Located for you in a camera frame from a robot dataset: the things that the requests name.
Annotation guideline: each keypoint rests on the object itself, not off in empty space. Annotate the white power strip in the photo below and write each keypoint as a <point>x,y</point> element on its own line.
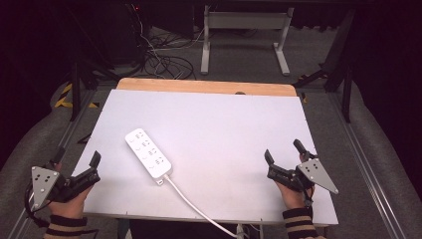
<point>148,155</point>

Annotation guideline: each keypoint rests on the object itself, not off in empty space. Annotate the person's left hand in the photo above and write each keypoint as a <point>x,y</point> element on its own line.
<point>69,207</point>

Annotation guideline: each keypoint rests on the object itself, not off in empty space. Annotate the person's right hand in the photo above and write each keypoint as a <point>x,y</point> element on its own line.
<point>292,198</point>

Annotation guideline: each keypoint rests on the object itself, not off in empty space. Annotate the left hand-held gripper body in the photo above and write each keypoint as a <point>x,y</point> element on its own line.
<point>42,184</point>

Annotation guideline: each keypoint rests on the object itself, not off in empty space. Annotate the black metal stand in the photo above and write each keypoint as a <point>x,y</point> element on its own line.
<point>335,66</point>
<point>78,86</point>

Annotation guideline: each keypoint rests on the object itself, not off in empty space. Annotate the wooden table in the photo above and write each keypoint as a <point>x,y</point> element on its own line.
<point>205,87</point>

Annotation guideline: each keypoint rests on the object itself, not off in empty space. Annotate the white board sheet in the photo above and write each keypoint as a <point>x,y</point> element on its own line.
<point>212,146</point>

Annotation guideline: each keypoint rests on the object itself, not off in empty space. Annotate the dark computer case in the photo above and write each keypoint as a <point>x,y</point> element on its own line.
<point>124,31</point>

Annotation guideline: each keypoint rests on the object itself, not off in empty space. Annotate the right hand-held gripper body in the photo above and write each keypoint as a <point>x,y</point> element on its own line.
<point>315,174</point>

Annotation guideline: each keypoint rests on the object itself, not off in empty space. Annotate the white metal desk frame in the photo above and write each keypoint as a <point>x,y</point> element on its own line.
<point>245,21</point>

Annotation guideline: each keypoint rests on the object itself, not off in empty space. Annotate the yellow black hazard tape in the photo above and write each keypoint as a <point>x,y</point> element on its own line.
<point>64,99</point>

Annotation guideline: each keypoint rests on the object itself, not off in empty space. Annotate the aluminium floor rail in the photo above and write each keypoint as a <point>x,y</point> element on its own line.
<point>53,159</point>
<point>361,166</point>

